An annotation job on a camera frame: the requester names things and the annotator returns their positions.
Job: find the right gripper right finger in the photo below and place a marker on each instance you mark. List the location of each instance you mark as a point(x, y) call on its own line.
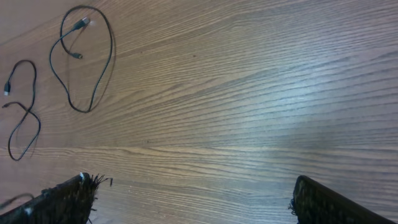
point(314, 203)

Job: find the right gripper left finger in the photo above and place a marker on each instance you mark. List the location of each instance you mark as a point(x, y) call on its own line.
point(70, 202)

